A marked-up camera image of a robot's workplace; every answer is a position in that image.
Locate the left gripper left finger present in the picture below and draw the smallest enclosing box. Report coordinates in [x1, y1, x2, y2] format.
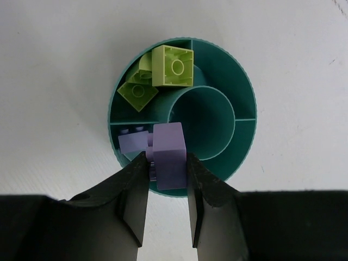
[1, 153, 149, 260]

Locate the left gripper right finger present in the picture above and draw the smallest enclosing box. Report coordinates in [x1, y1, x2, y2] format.
[187, 153, 347, 260]

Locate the lilac square lego brick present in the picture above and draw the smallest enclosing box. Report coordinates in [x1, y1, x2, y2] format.
[118, 127, 149, 154]

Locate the lime green lego brick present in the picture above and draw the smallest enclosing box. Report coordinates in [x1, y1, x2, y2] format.
[117, 82, 159, 112]

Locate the teal divided round container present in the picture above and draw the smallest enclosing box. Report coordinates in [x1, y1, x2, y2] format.
[108, 37, 257, 181]

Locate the lime green curved brick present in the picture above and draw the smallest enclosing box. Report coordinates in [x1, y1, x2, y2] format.
[126, 52, 152, 85]

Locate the lime green square brick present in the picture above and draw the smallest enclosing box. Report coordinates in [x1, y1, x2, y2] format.
[151, 45, 194, 88]

